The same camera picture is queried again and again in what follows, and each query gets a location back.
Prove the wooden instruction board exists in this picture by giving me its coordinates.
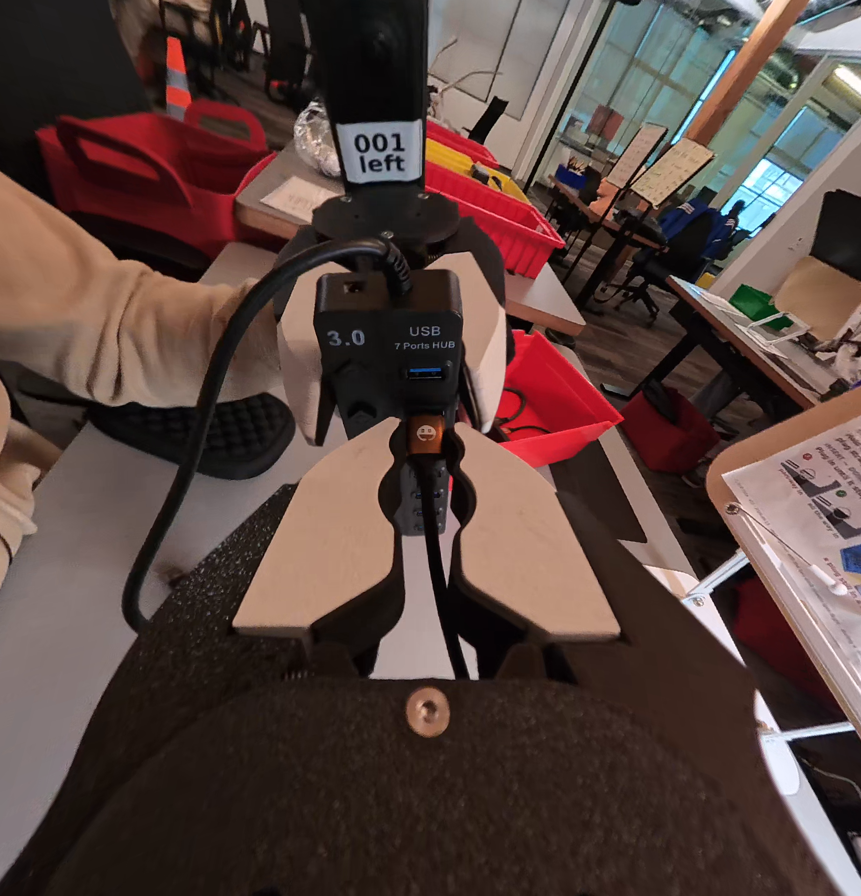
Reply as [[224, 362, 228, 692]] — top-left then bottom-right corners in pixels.
[[705, 380, 861, 748]]

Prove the sheet of paper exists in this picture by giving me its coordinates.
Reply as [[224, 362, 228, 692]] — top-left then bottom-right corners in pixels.
[[259, 175, 342, 219]]

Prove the black cable orange plug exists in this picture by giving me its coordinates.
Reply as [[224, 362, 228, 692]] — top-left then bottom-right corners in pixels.
[[406, 413, 475, 681]]

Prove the white desk stand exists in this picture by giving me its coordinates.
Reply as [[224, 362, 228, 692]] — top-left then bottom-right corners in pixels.
[[672, 549, 860, 799], [740, 307, 811, 345]]

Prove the red basket with handles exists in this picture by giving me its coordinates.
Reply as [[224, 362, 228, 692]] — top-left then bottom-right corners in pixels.
[[35, 98, 276, 261]]

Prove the small green bin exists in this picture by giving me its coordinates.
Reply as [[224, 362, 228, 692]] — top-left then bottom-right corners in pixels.
[[726, 282, 779, 315]]

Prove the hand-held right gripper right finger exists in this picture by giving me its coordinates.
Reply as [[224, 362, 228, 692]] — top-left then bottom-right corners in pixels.
[[448, 421, 622, 644]]

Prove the wooden column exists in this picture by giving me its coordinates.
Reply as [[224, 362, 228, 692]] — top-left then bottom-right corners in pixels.
[[684, 0, 814, 146]]

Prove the black panel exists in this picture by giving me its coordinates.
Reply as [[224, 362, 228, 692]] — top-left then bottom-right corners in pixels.
[[813, 189, 861, 283]]

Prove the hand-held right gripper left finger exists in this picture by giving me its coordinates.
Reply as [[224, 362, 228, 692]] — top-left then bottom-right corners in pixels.
[[232, 418, 407, 641]]

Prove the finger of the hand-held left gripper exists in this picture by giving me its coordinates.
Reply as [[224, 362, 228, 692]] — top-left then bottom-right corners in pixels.
[[276, 307, 340, 447], [430, 250, 510, 435]]

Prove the thick black hub cable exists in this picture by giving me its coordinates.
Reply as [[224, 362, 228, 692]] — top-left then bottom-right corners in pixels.
[[121, 237, 413, 633]]

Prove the orange traffic cone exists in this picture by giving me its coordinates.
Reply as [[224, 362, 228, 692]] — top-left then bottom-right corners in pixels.
[[162, 35, 195, 123]]

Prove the whiteboard on stand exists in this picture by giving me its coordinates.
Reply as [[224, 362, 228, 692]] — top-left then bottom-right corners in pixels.
[[604, 122, 671, 191], [628, 137, 717, 209]]

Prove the black USB hub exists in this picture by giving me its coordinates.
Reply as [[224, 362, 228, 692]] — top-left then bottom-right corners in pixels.
[[313, 269, 466, 538]]

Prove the plain wooden board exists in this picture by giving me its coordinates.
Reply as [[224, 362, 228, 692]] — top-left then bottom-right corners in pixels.
[[775, 255, 861, 331]]

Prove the long red plastic bin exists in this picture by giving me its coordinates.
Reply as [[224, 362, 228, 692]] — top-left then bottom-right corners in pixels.
[[422, 120, 567, 279]]

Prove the black waffle-textured pad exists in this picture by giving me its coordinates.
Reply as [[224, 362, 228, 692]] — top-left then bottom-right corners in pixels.
[[86, 391, 297, 482]]

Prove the chair with blue jacket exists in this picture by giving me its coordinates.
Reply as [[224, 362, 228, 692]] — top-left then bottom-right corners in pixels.
[[632, 198, 737, 312]]

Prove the red fabric bag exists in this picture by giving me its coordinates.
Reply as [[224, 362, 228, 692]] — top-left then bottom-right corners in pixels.
[[619, 389, 720, 475], [733, 576, 846, 709]]

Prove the wood-edged desk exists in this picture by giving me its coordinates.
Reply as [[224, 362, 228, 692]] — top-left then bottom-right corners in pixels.
[[663, 273, 861, 422]]

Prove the foil ball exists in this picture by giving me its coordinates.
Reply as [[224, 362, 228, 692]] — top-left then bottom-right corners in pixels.
[[292, 100, 345, 179]]

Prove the person's left forearm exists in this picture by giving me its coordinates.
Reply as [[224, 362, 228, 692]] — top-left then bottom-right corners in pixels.
[[0, 160, 293, 410]]

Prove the yellow plastic bin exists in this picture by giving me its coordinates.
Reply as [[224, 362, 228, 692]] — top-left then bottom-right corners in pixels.
[[425, 136, 531, 205]]

